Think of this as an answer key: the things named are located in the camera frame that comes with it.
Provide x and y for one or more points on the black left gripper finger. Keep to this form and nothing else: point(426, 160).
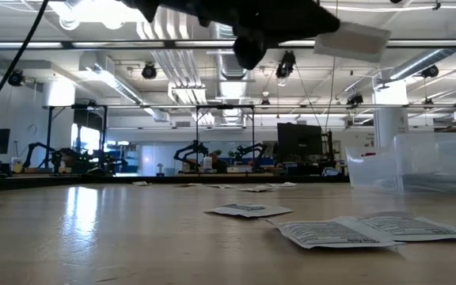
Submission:
point(303, 14)
point(295, 31)

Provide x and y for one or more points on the white antiseptic towelette packet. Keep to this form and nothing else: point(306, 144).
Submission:
point(256, 188)
point(248, 210)
point(414, 227)
point(284, 184)
point(331, 233)

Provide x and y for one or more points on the black overhead light bar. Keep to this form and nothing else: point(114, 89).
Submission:
point(133, 43)

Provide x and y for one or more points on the black computer monitor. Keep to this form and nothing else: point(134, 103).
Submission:
point(299, 138)

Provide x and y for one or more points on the white round pillar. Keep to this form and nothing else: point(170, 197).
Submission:
point(390, 118)

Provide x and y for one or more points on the person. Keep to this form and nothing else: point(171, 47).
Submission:
point(216, 162)

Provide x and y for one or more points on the blue storage shelf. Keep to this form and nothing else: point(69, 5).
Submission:
point(129, 160)

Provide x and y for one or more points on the black ceiling camera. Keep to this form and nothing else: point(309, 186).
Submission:
point(265, 102)
point(149, 71)
point(430, 71)
point(16, 77)
point(354, 99)
point(286, 65)

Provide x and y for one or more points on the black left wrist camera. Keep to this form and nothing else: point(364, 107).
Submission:
point(248, 49)

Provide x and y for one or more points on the silver ventilation duct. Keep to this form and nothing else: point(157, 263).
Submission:
point(422, 63)
point(222, 65)

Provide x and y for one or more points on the black metal workstation frame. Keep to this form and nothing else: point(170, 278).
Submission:
point(48, 134)
point(197, 134)

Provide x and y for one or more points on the white rectangular ceiling duct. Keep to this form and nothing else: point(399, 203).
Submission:
point(109, 81)

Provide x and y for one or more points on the black metal rig frame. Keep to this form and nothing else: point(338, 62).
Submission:
point(212, 179)

